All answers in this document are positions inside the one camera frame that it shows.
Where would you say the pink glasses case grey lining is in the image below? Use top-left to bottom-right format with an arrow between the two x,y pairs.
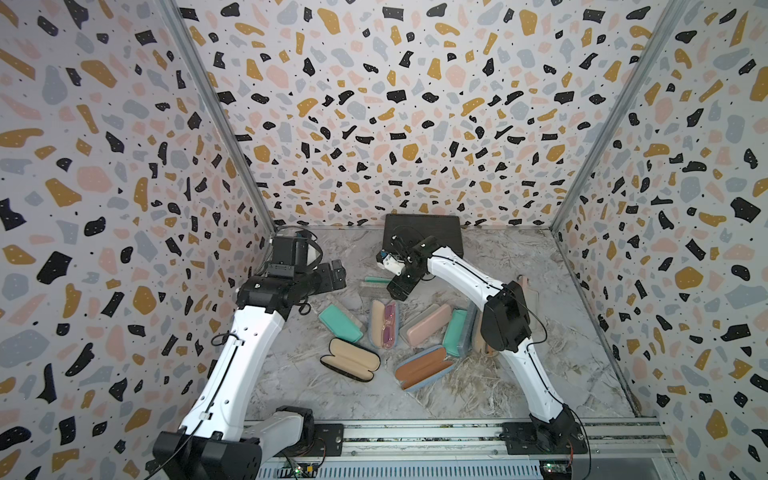
399,304 -> 453,347

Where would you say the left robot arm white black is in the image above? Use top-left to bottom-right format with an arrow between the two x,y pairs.
152,260 -> 346,479

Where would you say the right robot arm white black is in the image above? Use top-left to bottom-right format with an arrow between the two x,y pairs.
376,237 -> 586,452

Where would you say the mint green glasses case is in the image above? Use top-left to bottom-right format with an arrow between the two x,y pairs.
318,304 -> 364,343

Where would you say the blue case with pink glasses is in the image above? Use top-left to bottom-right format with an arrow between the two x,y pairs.
368,300 -> 400,350

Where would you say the grey case mint lining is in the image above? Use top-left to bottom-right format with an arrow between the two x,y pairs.
442,303 -> 478,358

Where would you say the black case beige lining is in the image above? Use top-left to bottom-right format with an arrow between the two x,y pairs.
320,338 -> 381,383

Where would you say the beige case with brown glasses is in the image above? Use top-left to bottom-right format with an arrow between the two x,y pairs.
472,329 -> 491,357

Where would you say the closed pink glasses case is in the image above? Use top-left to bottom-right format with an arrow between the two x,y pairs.
517,275 -> 540,313

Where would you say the black ribbed briefcase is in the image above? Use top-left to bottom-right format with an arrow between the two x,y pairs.
382,214 -> 464,257

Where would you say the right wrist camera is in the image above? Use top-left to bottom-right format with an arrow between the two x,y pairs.
376,250 -> 405,275

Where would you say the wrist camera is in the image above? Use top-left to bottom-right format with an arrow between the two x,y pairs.
376,250 -> 405,275
266,230 -> 321,278

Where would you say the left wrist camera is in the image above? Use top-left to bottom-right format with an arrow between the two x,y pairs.
266,230 -> 321,278

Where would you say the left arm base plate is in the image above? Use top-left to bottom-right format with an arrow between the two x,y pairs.
280,423 -> 345,458

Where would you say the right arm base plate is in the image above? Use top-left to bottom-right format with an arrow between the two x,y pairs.
499,421 -> 588,455

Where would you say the aluminium front rail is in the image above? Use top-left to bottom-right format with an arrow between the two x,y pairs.
242,418 -> 679,480

